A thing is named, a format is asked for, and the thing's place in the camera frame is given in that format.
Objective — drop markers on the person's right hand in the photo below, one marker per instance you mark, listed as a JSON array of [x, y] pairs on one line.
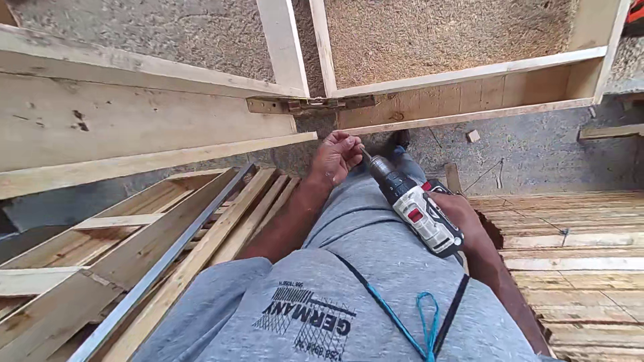
[[462, 216]]

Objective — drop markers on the person's left hand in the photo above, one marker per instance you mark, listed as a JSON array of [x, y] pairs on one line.
[[326, 160]]

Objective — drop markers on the person's left thumb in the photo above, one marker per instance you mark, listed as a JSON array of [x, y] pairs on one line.
[[345, 145]]

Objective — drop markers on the person's right fingers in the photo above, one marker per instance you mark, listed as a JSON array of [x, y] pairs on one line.
[[437, 198]]

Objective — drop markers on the person's left fingers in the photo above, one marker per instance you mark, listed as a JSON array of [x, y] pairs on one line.
[[355, 160]]

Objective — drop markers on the thin metal drill bit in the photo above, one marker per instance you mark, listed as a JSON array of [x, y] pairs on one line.
[[366, 154]]

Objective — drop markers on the person's right forearm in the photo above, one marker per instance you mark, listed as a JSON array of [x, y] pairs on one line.
[[498, 276]]

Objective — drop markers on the short brown wood piece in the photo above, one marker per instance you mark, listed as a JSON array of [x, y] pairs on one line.
[[452, 177]]

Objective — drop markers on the person's legs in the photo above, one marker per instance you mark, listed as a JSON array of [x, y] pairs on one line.
[[408, 165]]

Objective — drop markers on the small square wood block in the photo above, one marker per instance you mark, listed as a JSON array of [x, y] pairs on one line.
[[473, 135]]

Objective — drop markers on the narrow wooden plank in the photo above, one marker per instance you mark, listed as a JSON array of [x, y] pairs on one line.
[[279, 202]]

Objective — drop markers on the rusty metal hinge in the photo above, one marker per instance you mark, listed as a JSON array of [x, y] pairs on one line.
[[266, 106]]

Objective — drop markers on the long wooden plank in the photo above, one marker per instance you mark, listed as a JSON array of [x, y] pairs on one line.
[[256, 216], [221, 229]]

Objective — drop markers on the person's body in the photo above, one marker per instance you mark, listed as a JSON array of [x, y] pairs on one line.
[[352, 281]]

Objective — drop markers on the stack of wooden boards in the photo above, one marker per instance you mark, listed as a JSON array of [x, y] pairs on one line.
[[578, 266]]

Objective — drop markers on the pale wooden batten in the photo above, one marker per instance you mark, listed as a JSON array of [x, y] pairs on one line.
[[611, 131]]

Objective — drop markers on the grey metal bar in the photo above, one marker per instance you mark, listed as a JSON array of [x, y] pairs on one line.
[[171, 251]]

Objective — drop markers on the wooden crate with crosspieces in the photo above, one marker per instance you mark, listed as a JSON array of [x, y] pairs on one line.
[[126, 256]]

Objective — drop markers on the red and black object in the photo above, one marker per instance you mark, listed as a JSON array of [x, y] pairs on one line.
[[636, 14]]

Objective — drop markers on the wooden frame with inner ledge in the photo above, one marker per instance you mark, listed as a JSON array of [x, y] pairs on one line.
[[468, 78]]

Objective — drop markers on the wooden frame with wide board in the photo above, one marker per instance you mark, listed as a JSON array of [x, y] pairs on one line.
[[126, 113]]

